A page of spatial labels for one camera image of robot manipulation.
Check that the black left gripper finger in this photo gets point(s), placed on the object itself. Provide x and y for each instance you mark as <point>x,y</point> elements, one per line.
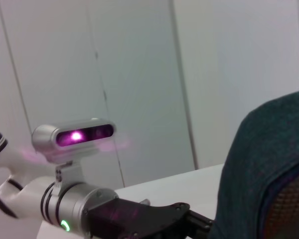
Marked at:
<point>199,221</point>

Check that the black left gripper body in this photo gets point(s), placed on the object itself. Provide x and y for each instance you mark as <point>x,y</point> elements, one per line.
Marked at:
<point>129,219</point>

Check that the dark teal insulated lunch bag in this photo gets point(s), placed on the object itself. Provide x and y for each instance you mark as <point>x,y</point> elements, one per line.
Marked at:
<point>259,161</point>

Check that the white partition panel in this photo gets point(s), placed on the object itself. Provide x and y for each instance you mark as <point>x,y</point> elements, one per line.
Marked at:
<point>59,62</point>
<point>2,87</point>
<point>144,87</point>

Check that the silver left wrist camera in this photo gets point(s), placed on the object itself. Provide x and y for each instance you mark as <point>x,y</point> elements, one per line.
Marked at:
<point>74,137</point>

